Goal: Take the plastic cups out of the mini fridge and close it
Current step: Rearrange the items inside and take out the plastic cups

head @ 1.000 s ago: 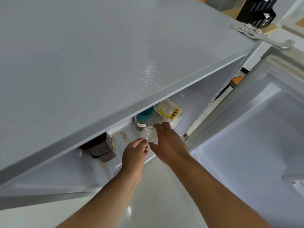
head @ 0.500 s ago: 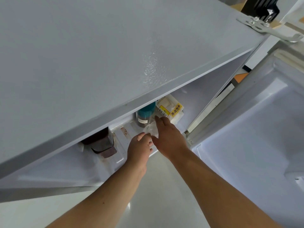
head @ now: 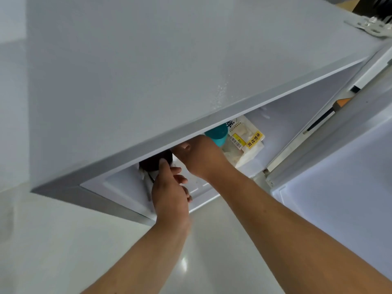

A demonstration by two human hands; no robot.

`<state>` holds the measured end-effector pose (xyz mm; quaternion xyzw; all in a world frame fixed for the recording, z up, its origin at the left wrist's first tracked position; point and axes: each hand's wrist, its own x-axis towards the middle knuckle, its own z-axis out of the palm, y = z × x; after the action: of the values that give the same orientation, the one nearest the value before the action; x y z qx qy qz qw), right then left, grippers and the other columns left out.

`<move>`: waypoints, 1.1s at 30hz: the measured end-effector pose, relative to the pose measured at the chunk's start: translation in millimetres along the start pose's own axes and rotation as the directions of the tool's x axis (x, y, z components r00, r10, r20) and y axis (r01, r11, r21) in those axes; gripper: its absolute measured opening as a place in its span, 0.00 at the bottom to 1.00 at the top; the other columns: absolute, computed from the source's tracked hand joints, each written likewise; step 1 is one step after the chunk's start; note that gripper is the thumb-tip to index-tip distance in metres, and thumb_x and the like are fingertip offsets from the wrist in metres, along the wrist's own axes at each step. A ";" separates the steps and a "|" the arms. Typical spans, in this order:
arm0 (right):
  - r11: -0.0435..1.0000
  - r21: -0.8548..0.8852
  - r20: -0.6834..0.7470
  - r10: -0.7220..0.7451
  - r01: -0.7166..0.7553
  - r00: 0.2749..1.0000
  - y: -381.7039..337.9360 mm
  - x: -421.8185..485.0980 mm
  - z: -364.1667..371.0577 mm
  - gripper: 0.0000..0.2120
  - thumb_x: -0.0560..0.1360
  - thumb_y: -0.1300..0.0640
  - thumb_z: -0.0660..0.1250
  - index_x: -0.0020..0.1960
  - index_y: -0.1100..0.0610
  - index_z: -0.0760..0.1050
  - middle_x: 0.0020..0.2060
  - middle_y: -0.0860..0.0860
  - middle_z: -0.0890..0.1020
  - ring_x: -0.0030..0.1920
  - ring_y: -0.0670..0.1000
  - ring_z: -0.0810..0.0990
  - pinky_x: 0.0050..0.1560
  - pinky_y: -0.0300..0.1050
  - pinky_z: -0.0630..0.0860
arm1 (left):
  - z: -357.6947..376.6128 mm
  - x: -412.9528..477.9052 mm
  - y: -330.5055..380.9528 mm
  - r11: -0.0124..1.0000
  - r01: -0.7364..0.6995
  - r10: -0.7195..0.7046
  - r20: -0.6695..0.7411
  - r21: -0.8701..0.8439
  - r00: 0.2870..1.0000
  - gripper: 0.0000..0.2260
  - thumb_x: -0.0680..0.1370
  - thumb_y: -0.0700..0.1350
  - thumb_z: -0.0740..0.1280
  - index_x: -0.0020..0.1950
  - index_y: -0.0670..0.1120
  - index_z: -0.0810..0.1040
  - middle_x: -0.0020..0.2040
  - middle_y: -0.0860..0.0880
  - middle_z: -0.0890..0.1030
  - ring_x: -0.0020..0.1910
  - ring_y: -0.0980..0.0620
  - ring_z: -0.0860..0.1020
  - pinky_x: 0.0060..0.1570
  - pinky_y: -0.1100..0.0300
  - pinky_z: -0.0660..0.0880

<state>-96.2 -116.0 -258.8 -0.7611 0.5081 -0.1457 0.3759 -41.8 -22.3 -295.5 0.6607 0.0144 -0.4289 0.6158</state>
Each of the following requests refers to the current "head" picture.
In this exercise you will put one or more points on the person's left thumb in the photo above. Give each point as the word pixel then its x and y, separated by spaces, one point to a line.
pixel 164 169

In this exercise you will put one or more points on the grey fridge door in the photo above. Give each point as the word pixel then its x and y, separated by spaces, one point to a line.
pixel 153 79

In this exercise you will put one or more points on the clear bread packet yellow label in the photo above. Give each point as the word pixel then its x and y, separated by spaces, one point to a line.
pixel 245 143

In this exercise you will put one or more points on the person's left hand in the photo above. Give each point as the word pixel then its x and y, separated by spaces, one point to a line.
pixel 170 202

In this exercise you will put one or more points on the dark round jar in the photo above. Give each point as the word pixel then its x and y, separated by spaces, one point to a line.
pixel 151 163

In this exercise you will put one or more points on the person's right forearm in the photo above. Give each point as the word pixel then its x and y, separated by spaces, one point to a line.
pixel 294 241

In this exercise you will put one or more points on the person's right hand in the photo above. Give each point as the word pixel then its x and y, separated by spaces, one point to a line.
pixel 205 159

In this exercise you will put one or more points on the metal fridge door hinge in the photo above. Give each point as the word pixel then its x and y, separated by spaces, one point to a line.
pixel 369 25

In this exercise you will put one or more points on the person's right thumb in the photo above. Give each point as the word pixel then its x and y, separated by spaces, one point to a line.
pixel 183 148

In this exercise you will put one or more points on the person's left middle finger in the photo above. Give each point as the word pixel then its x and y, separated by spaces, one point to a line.
pixel 181 180

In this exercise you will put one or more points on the person's left forearm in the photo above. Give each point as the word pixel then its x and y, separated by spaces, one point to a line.
pixel 144 260

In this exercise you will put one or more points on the white fridge door shelf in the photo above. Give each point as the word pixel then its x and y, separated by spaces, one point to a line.
pixel 122 186

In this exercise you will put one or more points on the white fridge body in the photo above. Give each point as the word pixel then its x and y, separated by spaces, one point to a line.
pixel 340 192

